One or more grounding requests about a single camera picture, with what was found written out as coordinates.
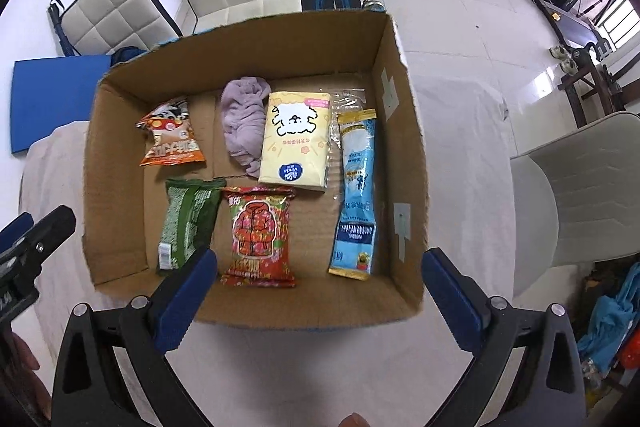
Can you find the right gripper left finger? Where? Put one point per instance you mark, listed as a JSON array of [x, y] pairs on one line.
[[89, 389]]

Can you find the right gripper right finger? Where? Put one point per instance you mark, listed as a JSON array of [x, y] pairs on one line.
[[547, 389]]

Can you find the green snack bag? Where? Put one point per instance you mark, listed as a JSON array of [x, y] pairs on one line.
[[189, 221]]

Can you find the light blue snack bag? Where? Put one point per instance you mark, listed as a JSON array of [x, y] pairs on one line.
[[355, 233]]

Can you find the orange panda snack bag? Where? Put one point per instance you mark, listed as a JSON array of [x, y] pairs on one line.
[[174, 143]]

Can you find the person left hand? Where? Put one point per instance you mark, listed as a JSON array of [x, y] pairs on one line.
[[36, 389]]

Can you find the blue plastic bag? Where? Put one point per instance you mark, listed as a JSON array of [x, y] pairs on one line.
[[611, 321]]

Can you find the red snack bag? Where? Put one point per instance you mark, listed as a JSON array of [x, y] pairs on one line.
[[260, 231]]

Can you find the blue foam mat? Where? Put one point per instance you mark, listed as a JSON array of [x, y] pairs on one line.
[[47, 93]]

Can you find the dark wooden stool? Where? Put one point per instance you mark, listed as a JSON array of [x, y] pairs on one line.
[[584, 78]]

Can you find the cardboard box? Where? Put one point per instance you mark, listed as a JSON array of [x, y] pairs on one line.
[[355, 56]]

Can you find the yellow tissue pack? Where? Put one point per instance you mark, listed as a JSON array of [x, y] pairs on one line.
[[296, 140]]

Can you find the lavender cloth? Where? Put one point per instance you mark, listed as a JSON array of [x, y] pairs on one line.
[[243, 113]]

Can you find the dark blue fabric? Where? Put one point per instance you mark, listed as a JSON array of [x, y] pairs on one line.
[[125, 54]]

